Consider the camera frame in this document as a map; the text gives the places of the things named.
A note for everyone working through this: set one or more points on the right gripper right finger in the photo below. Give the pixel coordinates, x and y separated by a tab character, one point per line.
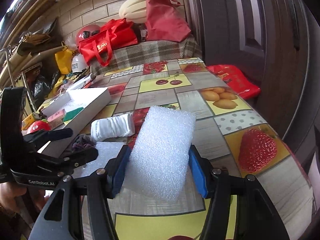
256	215

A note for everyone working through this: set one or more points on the dark scrunchie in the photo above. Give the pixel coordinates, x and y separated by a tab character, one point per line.
82	142

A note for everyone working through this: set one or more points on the white foam block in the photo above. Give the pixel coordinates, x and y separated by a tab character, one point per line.
158	162

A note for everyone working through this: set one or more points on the person left hand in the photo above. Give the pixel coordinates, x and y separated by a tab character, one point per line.
9	191

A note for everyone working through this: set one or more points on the red round plush toy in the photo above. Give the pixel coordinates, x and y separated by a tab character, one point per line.
37	126

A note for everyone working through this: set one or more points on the yellow small box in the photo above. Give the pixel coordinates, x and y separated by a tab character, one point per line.
29	120

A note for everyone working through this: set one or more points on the pink white cake sponge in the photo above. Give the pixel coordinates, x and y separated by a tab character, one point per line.
56	119

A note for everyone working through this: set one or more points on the white rolled cloth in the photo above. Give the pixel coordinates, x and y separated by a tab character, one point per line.
113	127

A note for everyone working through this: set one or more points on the green yellow scrub sponge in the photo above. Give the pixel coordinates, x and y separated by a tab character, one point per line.
71	114

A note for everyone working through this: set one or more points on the black plastic bag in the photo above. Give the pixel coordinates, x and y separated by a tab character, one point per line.
43	86

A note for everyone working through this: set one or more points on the white shallow tray box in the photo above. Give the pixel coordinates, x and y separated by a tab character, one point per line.
90	100

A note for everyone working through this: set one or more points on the fruit pattern tablecloth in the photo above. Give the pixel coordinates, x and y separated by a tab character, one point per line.
222	118

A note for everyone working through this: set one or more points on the white long device box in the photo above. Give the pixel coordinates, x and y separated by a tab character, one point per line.
82	82

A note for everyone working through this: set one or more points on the wooden shelf unit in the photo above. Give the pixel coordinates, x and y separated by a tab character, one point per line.
45	39

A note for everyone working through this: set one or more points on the yellow bag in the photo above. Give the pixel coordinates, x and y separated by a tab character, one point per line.
64	60

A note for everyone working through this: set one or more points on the white helmet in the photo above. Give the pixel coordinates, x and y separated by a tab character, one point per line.
78	64

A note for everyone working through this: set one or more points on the metal clothes rack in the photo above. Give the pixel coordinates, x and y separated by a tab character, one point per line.
16	60

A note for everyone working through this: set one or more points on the red plastic bag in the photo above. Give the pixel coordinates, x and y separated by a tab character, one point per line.
236	80

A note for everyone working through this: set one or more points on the plaid covered bench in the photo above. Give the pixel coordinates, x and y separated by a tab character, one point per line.
148	52

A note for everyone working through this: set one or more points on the red helmet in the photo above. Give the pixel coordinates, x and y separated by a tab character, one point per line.
86	32

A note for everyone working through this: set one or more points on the red tote bag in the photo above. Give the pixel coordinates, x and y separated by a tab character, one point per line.
114	34

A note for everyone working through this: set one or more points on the dark red fabric bag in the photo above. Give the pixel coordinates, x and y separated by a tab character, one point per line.
164	22

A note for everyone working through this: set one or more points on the cream foam pile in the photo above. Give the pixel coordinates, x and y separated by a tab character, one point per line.
133	10

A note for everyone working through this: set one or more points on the dark wooden door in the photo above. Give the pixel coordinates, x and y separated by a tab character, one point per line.
275	43

